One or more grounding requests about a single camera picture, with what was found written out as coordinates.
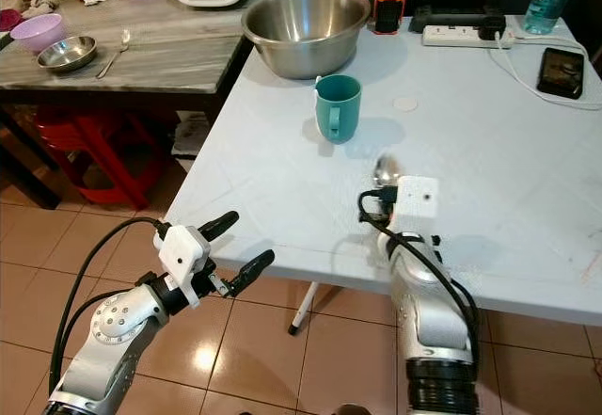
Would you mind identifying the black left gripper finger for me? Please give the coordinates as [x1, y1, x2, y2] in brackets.
[198, 211, 240, 242]
[226, 249, 277, 295]

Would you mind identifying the large silver metal spoon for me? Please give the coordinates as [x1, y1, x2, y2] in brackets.
[372, 154, 404, 190]

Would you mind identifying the white table leg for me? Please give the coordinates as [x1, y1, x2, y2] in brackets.
[287, 279, 322, 337]

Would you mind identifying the white box with papers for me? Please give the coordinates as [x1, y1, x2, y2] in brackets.
[170, 110, 214, 159]

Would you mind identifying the small white round lid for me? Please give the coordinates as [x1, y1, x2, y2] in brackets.
[391, 96, 420, 114]

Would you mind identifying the teal ceramic mug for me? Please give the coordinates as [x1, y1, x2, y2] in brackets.
[314, 73, 364, 146]

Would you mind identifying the red plastic stool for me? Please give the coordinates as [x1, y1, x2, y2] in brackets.
[28, 104, 167, 212]

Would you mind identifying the grey wood-top table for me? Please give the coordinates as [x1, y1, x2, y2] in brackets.
[0, 0, 272, 211]

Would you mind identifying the white power strip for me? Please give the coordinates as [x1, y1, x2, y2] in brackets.
[420, 24, 515, 50]

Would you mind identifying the large stainless steel bowl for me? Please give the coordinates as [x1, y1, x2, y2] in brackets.
[241, 0, 373, 81]

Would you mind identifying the orange and black device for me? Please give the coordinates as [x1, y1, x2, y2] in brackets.
[372, 0, 407, 37]

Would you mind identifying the black power adapter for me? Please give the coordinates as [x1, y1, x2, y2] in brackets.
[408, 5, 508, 41]

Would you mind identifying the slim silver metal spoon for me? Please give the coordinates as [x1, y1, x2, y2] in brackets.
[95, 27, 133, 81]

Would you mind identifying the black smartphone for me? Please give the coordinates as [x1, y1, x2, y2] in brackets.
[535, 46, 587, 102]

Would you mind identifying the small stainless steel bowl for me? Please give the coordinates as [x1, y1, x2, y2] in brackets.
[37, 35, 100, 74]

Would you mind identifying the dark magenta cloth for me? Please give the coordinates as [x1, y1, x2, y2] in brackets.
[0, 7, 25, 34]

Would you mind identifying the blue-green plastic water bottle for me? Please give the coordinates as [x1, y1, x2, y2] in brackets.
[523, 0, 580, 37]

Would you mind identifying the pale purple plastic bowl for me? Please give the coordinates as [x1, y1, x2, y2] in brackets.
[8, 12, 67, 55]

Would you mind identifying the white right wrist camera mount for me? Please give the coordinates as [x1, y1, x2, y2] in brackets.
[394, 175, 442, 221]

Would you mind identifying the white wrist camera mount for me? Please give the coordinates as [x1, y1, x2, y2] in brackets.
[154, 224, 214, 309]
[394, 175, 442, 221]

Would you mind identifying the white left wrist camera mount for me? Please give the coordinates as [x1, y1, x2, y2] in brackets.
[154, 224, 214, 309]

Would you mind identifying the white power cable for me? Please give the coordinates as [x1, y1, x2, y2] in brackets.
[492, 33, 602, 112]

